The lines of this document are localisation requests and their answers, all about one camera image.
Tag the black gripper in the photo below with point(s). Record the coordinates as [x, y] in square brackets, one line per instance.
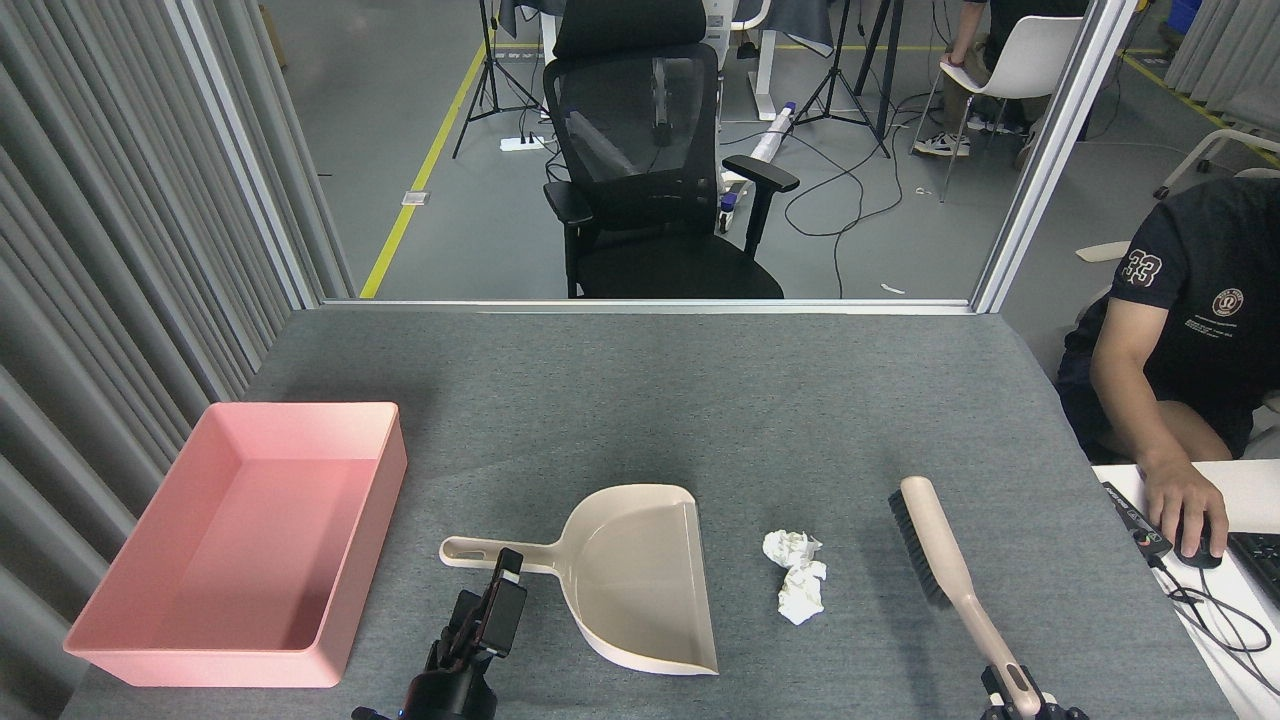
[450, 700]

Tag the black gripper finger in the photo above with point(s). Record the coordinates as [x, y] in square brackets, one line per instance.
[997, 700]
[1055, 712]

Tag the beige brush with black bristles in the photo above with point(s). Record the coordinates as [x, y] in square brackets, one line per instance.
[945, 560]

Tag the beige plastic dustpan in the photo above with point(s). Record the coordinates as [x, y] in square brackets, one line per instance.
[640, 580]

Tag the black computer mouse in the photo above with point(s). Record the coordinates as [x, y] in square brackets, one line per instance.
[1200, 555]

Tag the white paper ball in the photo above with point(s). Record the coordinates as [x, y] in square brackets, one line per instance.
[790, 548]
[803, 592]

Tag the person's forearm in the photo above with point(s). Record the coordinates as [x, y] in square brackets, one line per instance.
[1120, 400]

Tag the pink plastic bin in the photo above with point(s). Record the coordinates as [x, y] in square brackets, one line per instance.
[240, 540]

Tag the person's hand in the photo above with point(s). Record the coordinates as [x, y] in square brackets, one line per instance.
[1180, 500]

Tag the black device with red button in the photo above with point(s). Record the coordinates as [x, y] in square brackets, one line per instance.
[1135, 518]

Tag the black keyboard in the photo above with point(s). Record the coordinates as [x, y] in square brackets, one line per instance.
[1262, 565]

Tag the white desk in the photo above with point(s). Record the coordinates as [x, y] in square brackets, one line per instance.
[1240, 490]

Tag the seated person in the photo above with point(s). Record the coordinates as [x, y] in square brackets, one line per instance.
[1210, 300]

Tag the beige flat floor piece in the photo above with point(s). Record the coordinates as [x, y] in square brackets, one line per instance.
[1105, 251]

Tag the black mesh office chair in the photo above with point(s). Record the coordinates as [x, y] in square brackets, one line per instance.
[650, 180]

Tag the white power strip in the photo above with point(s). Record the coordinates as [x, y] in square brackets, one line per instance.
[522, 143]

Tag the grey curtain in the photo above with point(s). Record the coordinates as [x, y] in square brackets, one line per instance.
[1230, 50]
[100, 250]

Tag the black tripod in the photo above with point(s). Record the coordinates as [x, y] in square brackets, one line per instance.
[490, 70]
[838, 80]

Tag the white and purple tube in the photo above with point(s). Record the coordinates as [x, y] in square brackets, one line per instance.
[772, 135]

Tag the white wheeled chair base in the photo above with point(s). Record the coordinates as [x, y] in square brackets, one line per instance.
[1215, 145]

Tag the person on white chair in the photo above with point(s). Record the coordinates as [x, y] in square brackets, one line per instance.
[965, 80]

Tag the white stand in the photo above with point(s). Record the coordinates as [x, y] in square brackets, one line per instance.
[765, 60]

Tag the white plastic chair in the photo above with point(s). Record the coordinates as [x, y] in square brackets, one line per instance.
[1030, 60]

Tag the blue box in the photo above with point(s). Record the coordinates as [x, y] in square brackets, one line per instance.
[1187, 15]

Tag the silver frame rail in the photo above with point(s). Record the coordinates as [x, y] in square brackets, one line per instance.
[650, 305]

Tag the silver frame post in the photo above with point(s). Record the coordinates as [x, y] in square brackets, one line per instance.
[1060, 150]
[240, 150]

